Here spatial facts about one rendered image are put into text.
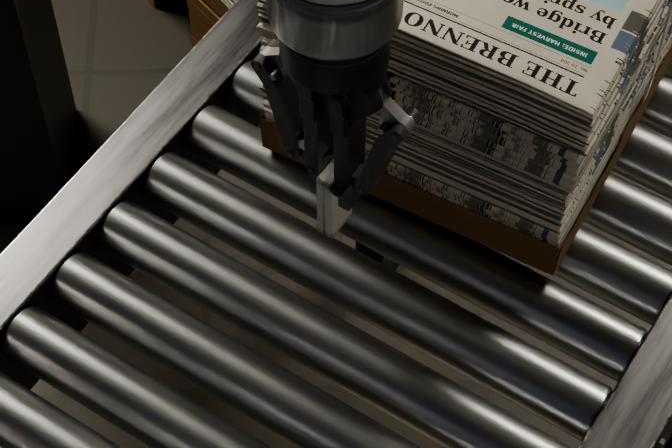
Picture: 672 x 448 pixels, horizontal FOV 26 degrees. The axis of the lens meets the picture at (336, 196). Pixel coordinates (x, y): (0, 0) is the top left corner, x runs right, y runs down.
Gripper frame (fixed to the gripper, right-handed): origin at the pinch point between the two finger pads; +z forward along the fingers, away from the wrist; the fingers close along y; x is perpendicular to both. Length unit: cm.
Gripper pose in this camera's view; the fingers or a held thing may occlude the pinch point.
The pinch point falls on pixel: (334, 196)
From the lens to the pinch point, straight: 112.2
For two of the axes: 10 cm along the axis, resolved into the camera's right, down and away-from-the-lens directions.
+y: -8.4, -4.4, 3.2
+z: 0.0, 5.8, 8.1
